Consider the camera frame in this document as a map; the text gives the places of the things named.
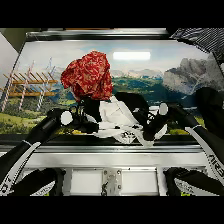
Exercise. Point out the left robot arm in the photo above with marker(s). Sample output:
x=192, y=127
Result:
x=43, y=128

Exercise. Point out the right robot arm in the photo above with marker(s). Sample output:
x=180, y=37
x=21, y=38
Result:
x=207, y=141

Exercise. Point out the red patterned garment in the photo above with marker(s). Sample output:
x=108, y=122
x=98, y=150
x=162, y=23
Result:
x=90, y=75

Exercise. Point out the striped garment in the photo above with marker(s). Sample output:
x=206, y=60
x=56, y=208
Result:
x=203, y=38

